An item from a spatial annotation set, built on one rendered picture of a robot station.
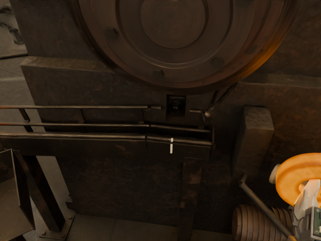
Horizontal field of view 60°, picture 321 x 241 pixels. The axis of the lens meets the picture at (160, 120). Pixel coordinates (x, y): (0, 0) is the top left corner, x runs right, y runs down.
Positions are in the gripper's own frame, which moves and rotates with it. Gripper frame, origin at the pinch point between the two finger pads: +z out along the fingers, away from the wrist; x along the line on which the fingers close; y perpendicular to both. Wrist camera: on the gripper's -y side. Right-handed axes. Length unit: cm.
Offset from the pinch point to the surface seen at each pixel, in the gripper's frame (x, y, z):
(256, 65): 16.8, 8.5, 19.5
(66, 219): 86, -83, -16
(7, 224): 70, -18, -27
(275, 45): 14.1, 13.2, 21.5
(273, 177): 4.8, -19.4, 6.4
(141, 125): 46, -19, 12
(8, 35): 262, -132, 139
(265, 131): 10.0, -10.1, 14.6
